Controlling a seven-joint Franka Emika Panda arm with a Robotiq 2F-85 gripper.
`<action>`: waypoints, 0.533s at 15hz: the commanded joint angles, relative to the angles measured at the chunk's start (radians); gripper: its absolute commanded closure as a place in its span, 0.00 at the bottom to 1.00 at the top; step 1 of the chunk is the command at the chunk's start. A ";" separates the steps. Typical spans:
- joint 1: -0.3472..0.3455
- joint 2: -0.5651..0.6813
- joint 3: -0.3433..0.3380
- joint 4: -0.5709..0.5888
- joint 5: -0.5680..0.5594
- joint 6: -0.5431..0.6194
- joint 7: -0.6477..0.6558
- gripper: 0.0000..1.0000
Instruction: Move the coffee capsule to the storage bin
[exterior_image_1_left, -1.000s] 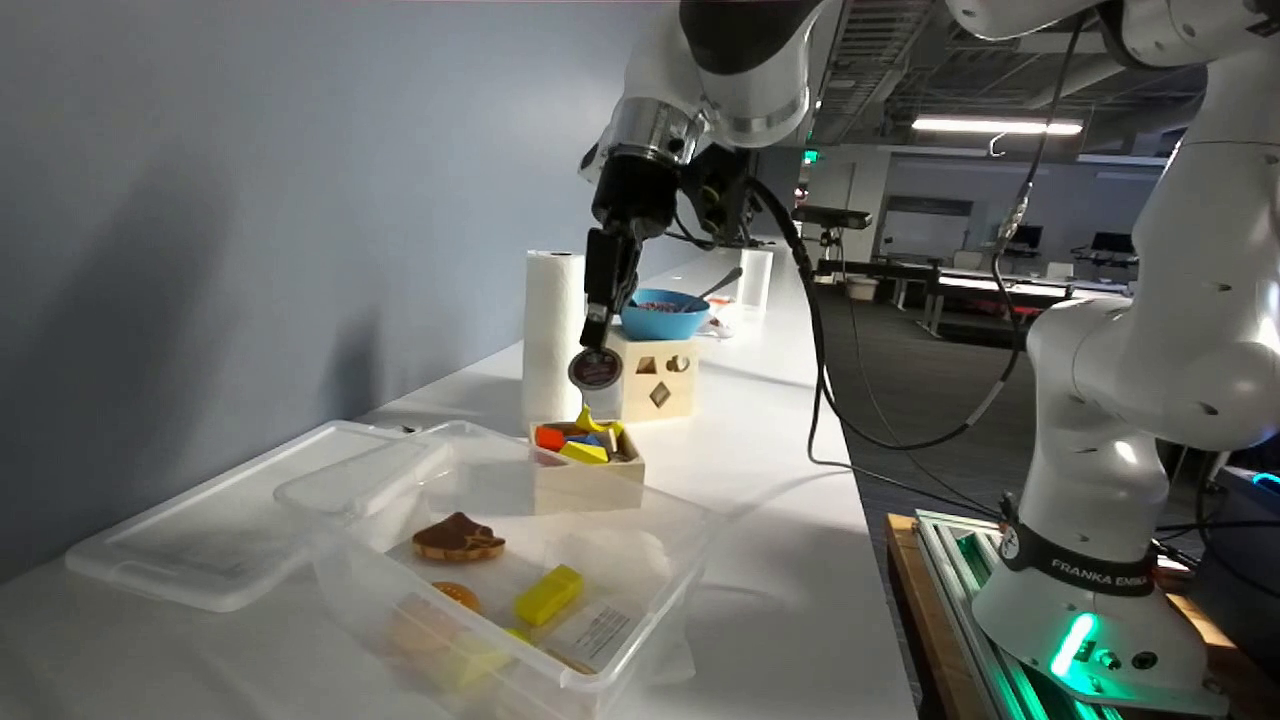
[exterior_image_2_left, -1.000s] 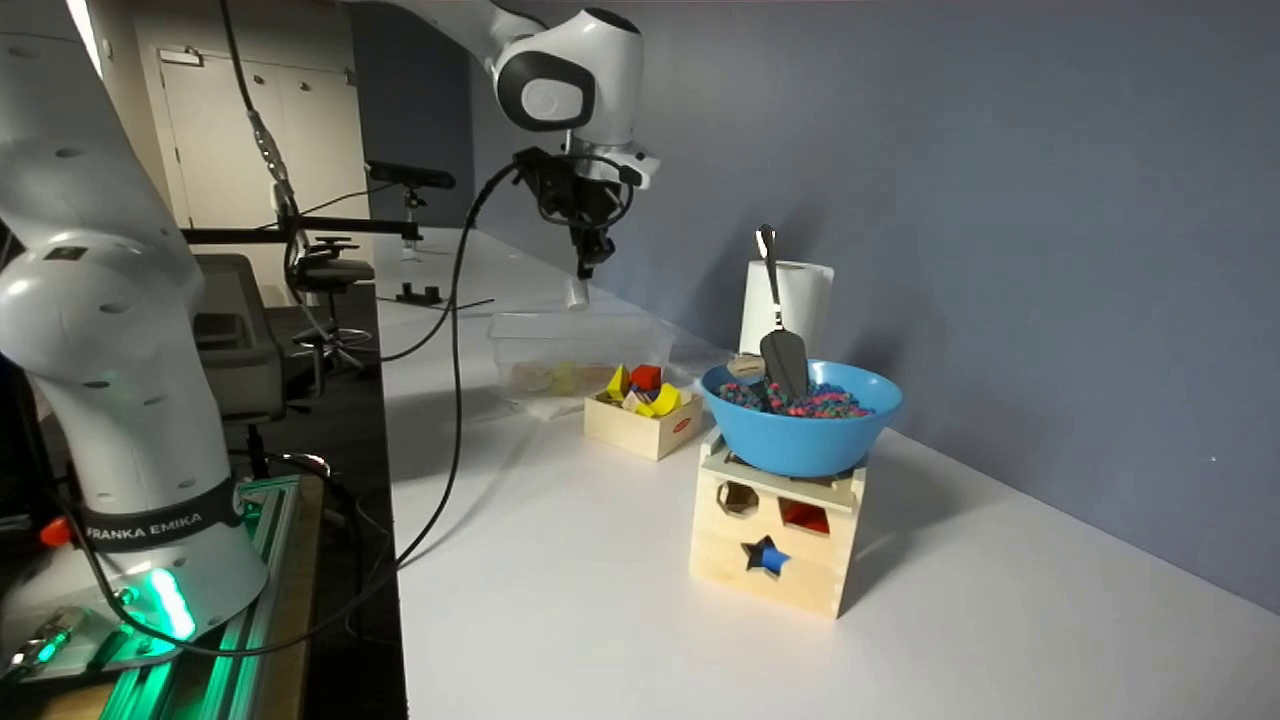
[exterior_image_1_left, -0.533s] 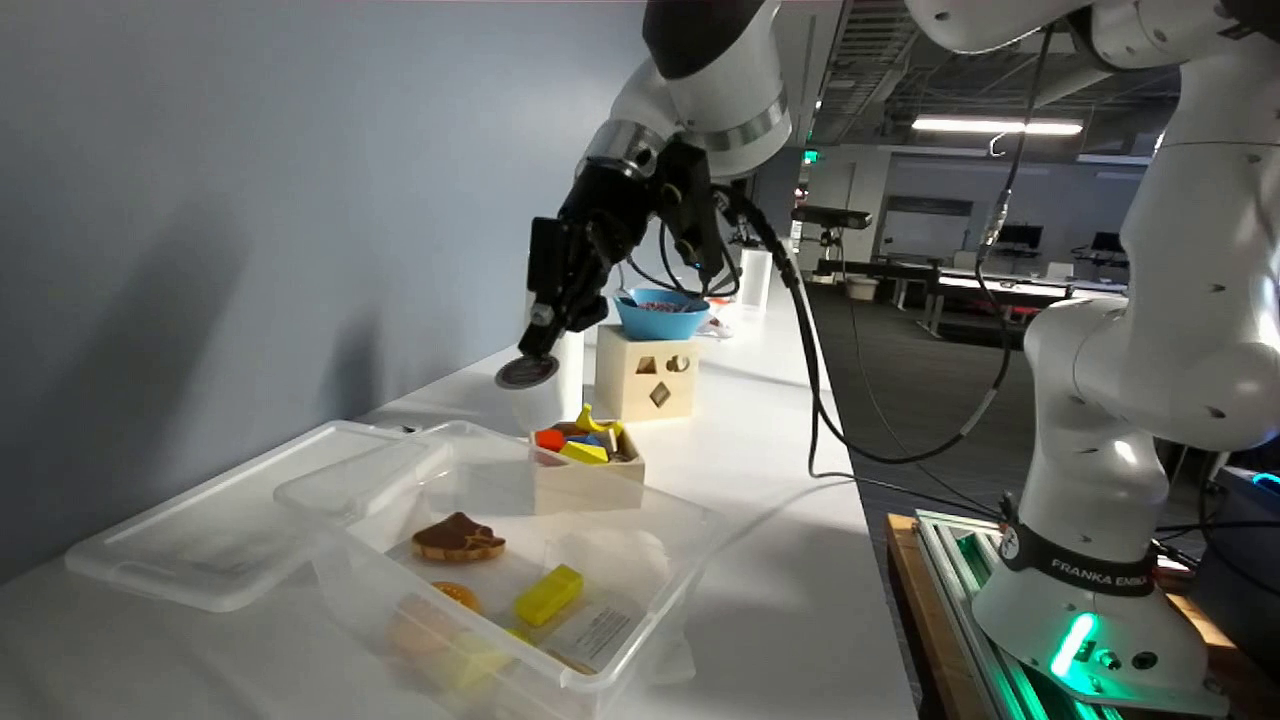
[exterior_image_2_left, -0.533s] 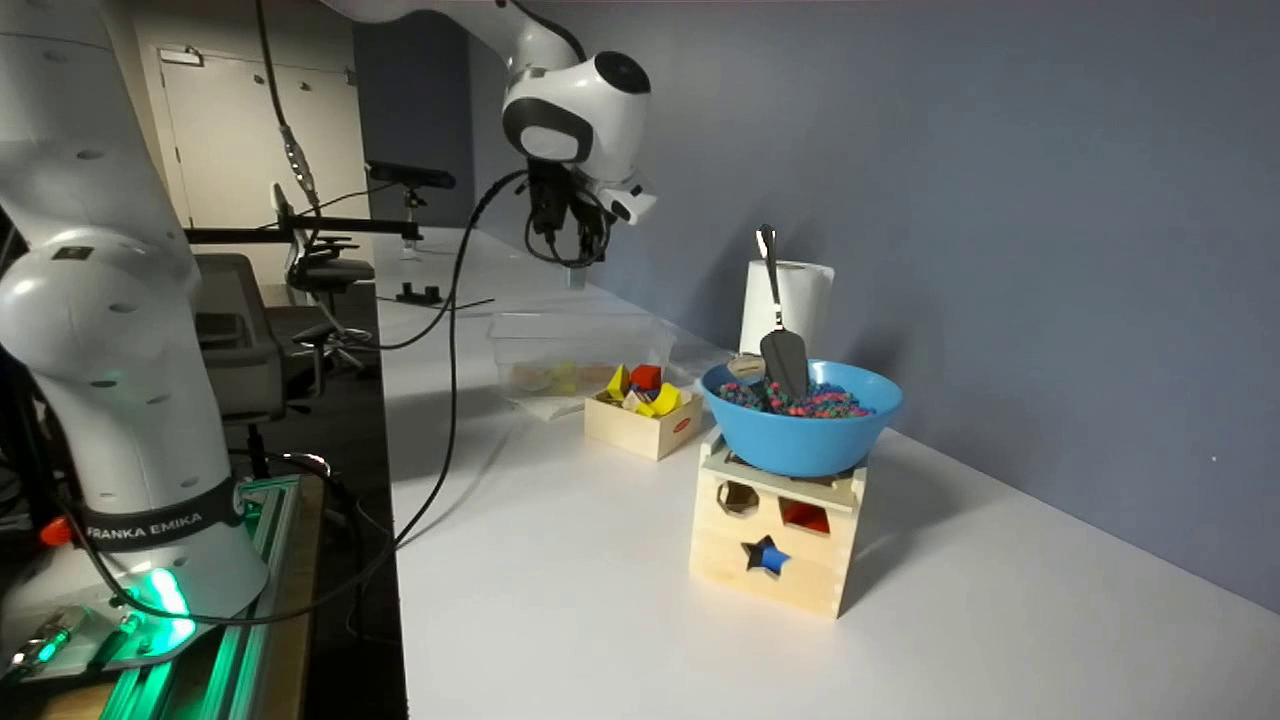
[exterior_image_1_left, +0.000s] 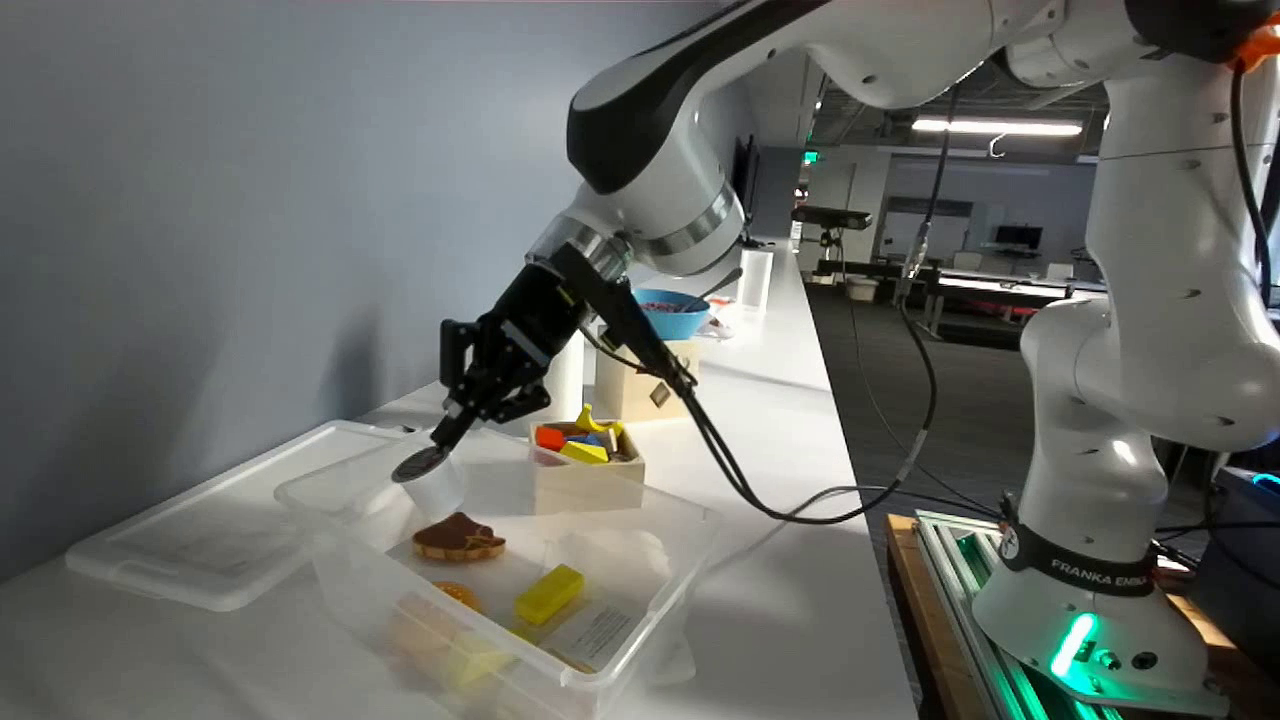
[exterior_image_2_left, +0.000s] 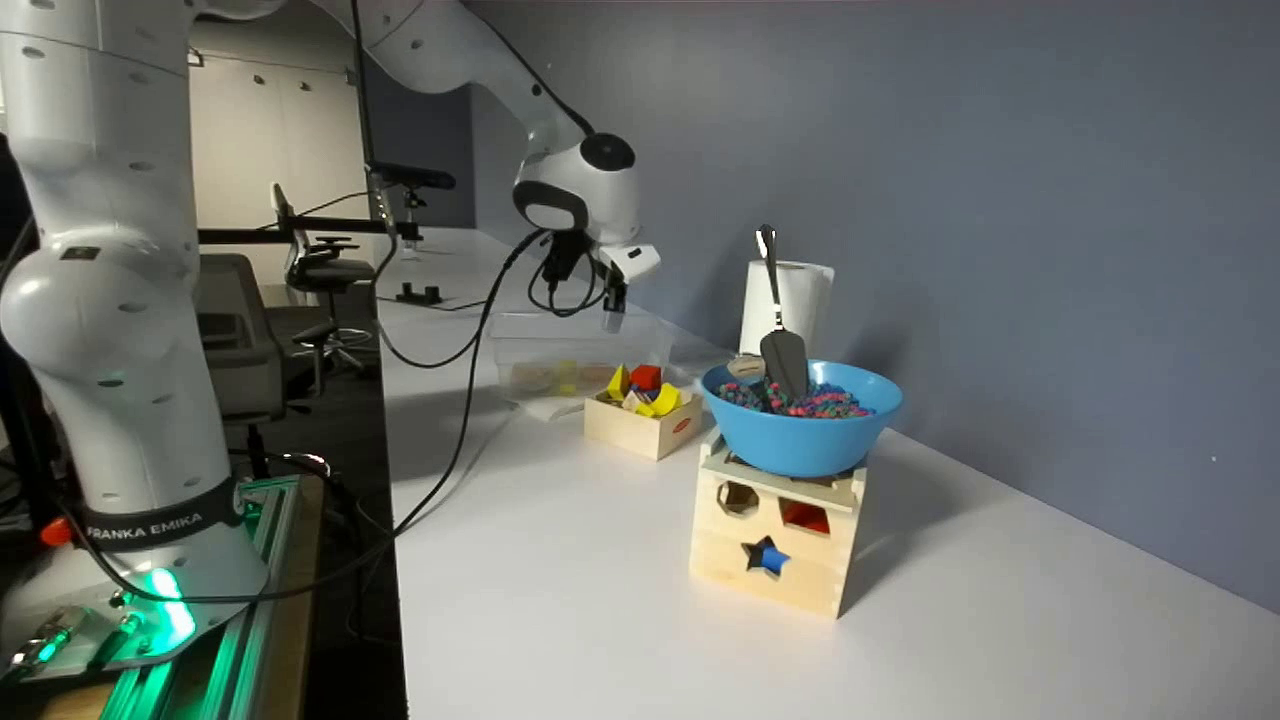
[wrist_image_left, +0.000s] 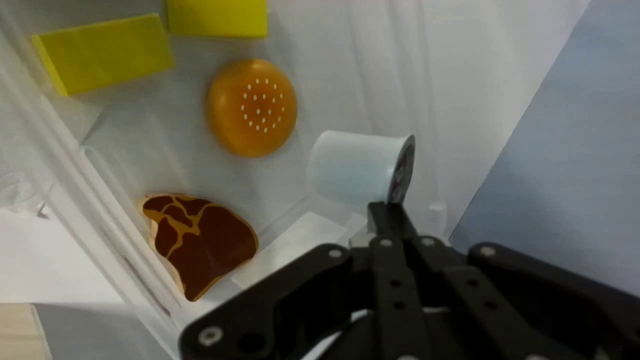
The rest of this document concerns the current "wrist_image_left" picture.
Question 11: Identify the yellow toy block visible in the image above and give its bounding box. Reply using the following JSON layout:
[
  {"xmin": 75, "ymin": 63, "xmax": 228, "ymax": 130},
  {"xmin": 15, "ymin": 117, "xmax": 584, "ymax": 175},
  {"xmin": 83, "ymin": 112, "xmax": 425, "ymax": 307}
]
[
  {"xmin": 163, "ymin": 0, "xmax": 272, "ymax": 40},
  {"xmin": 29, "ymin": 12, "xmax": 177, "ymax": 100}
]

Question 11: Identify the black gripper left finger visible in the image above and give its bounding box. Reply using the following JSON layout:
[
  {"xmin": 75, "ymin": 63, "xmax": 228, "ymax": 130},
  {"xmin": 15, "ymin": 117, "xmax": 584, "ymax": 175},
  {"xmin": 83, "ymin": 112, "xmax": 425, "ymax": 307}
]
[{"xmin": 177, "ymin": 201, "xmax": 435, "ymax": 360}]

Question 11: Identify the orange toy burger bun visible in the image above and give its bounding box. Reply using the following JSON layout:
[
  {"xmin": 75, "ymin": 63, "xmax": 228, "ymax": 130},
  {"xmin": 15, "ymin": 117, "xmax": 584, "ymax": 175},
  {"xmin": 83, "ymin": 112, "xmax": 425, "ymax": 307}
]
[{"xmin": 204, "ymin": 55, "xmax": 299, "ymax": 160}]

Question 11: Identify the large clear plastic storage bin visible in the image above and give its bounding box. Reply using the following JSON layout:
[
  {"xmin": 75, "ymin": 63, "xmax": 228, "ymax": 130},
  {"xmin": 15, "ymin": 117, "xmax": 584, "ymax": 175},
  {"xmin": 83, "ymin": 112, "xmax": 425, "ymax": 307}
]
[{"xmin": 0, "ymin": 0, "xmax": 595, "ymax": 360}]

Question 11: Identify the light blue plastic cup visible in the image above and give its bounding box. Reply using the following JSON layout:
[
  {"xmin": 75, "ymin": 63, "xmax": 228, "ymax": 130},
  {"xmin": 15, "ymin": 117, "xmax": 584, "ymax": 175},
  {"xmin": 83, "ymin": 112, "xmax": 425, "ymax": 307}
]
[{"xmin": 305, "ymin": 128, "xmax": 418, "ymax": 217}]

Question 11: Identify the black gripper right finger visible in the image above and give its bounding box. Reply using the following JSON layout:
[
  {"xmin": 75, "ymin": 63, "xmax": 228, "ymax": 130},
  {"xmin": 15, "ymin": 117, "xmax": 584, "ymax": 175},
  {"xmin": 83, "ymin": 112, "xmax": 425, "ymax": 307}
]
[{"xmin": 398, "ymin": 201, "xmax": 640, "ymax": 360}]

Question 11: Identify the brown toy steak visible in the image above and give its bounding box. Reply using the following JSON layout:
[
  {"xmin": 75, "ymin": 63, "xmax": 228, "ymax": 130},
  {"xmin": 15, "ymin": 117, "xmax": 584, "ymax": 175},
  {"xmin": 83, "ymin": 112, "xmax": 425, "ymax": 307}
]
[{"xmin": 140, "ymin": 192, "xmax": 262, "ymax": 304}]

